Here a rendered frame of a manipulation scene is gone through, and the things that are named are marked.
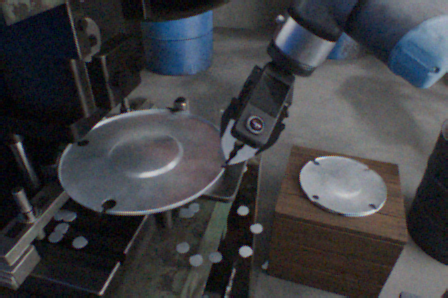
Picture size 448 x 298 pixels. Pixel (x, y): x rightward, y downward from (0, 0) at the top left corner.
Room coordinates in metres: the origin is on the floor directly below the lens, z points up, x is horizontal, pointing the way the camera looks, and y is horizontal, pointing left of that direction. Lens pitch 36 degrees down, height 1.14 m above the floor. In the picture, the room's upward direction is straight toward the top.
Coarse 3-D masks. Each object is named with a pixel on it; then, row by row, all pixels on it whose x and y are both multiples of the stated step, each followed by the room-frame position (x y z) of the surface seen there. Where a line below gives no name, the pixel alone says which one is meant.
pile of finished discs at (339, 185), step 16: (320, 160) 0.98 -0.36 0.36; (336, 160) 0.98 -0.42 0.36; (352, 160) 0.98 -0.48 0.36; (304, 176) 0.90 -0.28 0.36; (320, 176) 0.89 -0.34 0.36; (336, 176) 0.89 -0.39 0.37; (352, 176) 0.89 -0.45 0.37; (368, 176) 0.89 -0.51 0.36; (304, 192) 0.82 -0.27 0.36; (320, 192) 0.81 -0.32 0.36; (336, 192) 0.81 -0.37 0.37; (352, 192) 0.81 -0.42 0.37; (368, 192) 0.81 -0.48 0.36; (384, 192) 0.81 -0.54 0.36; (336, 208) 0.74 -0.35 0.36; (352, 208) 0.74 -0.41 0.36; (368, 208) 0.74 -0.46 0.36
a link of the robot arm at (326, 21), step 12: (300, 0) 0.42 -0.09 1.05; (312, 0) 0.41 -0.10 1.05; (324, 0) 0.40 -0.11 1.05; (336, 0) 0.39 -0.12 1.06; (348, 0) 0.38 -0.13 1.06; (288, 12) 0.43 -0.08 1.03; (300, 12) 0.41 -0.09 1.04; (312, 12) 0.40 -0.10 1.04; (324, 12) 0.40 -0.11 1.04; (336, 12) 0.39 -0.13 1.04; (348, 12) 0.38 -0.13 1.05; (300, 24) 0.41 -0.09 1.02; (312, 24) 0.40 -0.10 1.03; (324, 24) 0.40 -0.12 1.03; (336, 24) 0.40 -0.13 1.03; (324, 36) 0.40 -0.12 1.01; (336, 36) 0.41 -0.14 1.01
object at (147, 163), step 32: (96, 128) 0.55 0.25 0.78; (128, 128) 0.55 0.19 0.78; (160, 128) 0.55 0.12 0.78; (192, 128) 0.55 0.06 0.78; (64, 160) 0.45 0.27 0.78; (96, 160) 0.45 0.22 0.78; (128, 160) 0.44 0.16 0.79; (160, 160) 0.45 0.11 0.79; (192, 160) 0.45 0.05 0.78; (96, 192) 0.37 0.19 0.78; (128, 192) 0.37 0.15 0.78; (160, 192) 0.37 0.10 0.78; (192, 192) 0.37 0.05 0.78
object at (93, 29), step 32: (96, 0) 0.49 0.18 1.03; (96, 32) 0.46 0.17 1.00; (0, 64) 0.44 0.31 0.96; (32, 64) 0.43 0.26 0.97; (64, 64) 0.41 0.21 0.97; (96, 64) 0.43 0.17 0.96; (128, 64) 0.49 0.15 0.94; (32, 96) 0.43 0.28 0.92; (64, 96) 0.42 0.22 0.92; (96, 96) 0.43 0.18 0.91
